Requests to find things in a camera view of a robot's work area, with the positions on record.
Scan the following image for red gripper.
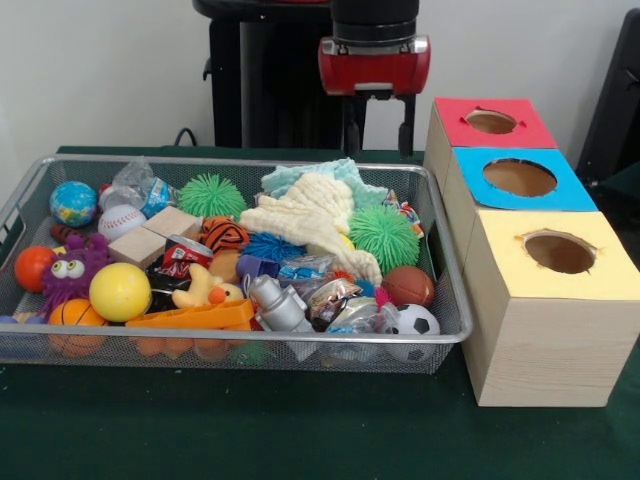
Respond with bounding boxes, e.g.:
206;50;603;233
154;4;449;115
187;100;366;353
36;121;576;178
318;34;432;156

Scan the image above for light blue cloth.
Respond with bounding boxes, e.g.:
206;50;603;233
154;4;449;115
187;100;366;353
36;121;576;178
260;157;390;209

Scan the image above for colourful polka dot cloth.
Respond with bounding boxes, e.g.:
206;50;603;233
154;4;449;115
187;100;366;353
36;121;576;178
382;189;425;239

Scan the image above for green spiky rubber ball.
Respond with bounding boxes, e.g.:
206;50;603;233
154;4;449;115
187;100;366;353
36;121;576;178
347;203;421;274
177;173;249;221

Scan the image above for silver mesh bin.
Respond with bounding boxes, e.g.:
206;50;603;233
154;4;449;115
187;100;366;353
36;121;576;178
0;154;475;376

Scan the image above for wooden box with three holes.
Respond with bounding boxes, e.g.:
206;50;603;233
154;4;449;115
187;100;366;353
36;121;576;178
422;96;640;409

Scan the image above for cream knitted cloth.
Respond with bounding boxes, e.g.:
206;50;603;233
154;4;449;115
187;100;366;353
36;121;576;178
238;172;384;286

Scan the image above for brown toy football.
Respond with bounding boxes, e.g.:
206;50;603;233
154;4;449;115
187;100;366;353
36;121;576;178
382;265;436;307

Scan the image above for black and white soccer ball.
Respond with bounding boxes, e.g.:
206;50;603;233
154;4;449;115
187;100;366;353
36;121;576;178
388;303;442;346

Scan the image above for black upright panel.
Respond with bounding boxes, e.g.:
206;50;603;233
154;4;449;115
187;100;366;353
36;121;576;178
574;7;640;176

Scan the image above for white toy baseball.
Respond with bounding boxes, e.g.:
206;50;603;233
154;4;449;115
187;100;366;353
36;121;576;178
97;204;148;243

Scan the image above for yellow smooth ball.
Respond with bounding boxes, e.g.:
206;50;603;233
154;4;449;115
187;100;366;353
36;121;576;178
88;262;153;324

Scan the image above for blue globe ball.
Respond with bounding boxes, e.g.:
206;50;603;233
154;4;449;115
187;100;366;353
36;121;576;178
48;180;99;229

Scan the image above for dark green table cloth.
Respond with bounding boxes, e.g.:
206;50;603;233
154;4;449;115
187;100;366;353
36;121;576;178
0;144;640;480

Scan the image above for purple furry monster toy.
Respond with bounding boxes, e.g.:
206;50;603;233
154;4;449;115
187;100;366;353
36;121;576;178
39;233;114;314

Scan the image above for orange toy basketball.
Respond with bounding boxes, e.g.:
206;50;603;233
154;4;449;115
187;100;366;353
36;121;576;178
48;298;109;329

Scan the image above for red orange ball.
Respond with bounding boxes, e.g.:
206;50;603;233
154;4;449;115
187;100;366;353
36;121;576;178
13;245;57;294

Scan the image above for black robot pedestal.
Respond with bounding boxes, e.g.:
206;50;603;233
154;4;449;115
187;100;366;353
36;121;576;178
192;0;404;150

